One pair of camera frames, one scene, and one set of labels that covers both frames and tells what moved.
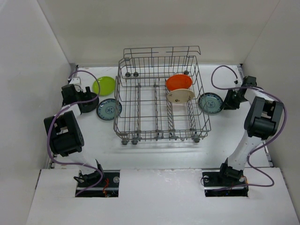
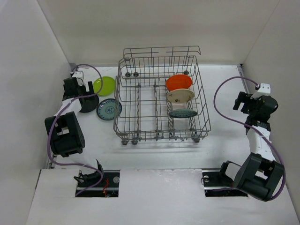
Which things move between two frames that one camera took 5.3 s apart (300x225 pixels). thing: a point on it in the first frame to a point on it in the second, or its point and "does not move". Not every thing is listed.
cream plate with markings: x=180 y=95 does not move
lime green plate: x=107 y=86 does not move
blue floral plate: x=210 y=103 to x=183 y=113
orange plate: x=178 y=81 does not move
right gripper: x=230 y=99 to x=243 y=103
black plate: x=88 y=106 does not move
